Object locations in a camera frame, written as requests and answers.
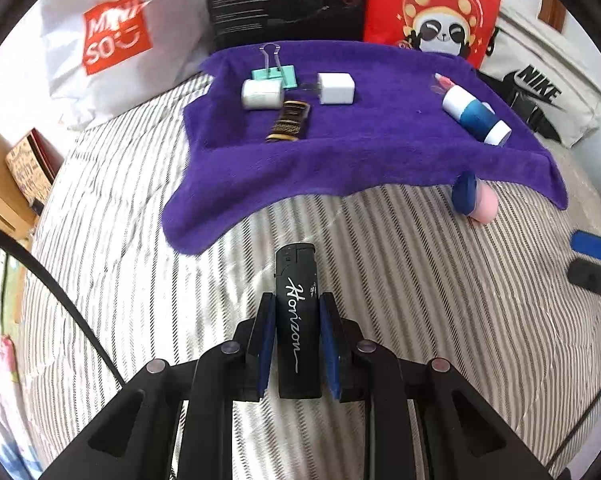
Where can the red panda print bag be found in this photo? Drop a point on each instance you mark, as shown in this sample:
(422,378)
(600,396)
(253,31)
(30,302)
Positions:
(430,10)

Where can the white shopping bag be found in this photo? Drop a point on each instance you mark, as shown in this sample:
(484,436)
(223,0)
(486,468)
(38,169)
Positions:
(105,60)

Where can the green binder clip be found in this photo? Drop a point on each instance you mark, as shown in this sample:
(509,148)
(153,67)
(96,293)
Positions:
(275,74)

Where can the brown gold small tube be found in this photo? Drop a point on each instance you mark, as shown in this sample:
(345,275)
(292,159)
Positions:
(288,121)

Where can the blue white bottle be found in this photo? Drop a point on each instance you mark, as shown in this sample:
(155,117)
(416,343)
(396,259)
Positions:
(473,115)

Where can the wooden headboard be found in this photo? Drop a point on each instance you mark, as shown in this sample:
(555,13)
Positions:
(553,7)

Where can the black product box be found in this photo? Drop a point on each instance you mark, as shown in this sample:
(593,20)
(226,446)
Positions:
(290,0)

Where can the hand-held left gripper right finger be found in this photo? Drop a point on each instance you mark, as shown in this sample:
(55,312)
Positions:
(330,345)

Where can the cardboard box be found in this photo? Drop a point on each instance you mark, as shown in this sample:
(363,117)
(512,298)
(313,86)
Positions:
(0,190)

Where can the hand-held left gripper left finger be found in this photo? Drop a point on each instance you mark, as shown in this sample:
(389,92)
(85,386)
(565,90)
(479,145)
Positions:
(265,345)

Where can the patterned brown box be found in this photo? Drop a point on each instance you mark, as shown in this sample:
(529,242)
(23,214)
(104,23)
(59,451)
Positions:
(30,165)

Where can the white cylindrical container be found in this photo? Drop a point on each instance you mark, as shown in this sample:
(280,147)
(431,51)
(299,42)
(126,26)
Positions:
(260,95)

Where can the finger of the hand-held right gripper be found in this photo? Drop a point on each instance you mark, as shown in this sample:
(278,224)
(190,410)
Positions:
(590,275)
(593,246)

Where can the striped quilt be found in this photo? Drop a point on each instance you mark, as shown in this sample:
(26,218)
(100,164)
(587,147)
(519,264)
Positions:
(430,310)

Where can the pink blue small container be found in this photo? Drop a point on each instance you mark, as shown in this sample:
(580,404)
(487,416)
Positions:
(473,197)

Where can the white waist bag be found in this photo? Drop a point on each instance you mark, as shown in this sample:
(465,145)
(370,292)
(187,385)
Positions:
(545,90)

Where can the black lighter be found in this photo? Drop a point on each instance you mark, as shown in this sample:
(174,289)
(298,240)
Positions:
(295,320)

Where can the purple towel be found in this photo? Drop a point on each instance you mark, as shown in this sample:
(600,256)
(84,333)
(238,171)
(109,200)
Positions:
(355,150)

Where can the pink white small stick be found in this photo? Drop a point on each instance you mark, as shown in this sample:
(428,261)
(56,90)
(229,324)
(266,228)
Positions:
(443,81)

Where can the white charger cube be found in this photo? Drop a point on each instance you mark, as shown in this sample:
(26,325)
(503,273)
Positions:
(336,88)

